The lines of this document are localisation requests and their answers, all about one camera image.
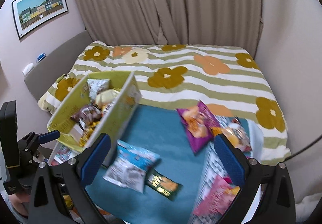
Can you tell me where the pink strawberry snack bag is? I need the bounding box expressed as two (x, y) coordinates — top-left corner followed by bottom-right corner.
(193, 175), (240, 216)

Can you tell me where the dark brown snack bag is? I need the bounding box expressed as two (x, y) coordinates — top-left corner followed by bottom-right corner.
(70, 104), (102, 124)

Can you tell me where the cream orange bread pack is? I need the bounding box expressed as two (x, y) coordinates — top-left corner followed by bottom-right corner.
(95, 89), (120, 109)

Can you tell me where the light blue white snack bag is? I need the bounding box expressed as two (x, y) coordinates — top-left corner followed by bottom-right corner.
(87, 79), (110, 103)

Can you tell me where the green beef cracker pack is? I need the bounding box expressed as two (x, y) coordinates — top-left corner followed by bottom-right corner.
(145, 169), (183, 201)

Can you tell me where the purple snack bag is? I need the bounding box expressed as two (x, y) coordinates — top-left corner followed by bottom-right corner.
(176, 101), (221, 154)

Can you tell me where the yellow pillows snack bag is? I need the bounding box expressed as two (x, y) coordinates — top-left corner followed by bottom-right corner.
(79, 120), (100, 147)

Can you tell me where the person left hand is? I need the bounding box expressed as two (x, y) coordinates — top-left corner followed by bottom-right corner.
(9, 192), (30, 216)

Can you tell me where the grey padded headboard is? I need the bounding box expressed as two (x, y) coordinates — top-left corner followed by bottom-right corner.
(24, 30), (93, 100)

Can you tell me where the orange snack bag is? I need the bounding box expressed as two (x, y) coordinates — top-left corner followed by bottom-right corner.
(211, 126), (252, 152)

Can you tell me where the black lamp stand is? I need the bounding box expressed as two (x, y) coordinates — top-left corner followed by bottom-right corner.
(284, 135), (322, 161)

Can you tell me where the black white snack bag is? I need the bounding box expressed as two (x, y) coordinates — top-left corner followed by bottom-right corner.
(227, 117), (244, 129)

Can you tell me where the white red snack bag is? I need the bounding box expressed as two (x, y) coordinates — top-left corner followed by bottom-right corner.
(103, 140), (160, 193)

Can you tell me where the green cardboard box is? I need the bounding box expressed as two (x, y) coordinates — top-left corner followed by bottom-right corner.
(47, 71), (141, 167)

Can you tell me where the blue white charger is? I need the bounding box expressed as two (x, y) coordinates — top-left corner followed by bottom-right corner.
(37, 53), (46, 63)

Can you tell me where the blue patterned table cloth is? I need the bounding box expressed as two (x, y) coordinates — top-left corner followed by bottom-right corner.
(86, 105), (220, 223)

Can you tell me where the framed houses picture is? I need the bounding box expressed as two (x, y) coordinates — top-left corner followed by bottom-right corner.
(11, 0), (68, 39)

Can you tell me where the floral striped bed duvet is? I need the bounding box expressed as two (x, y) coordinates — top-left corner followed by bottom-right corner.
(38, 40), (291, 165)

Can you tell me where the beige pleated curtain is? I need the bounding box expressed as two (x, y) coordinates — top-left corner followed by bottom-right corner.
(76, 0), (262, 56)

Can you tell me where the white wall socket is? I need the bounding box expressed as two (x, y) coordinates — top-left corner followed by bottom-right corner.
(22, 62), (34, 77)

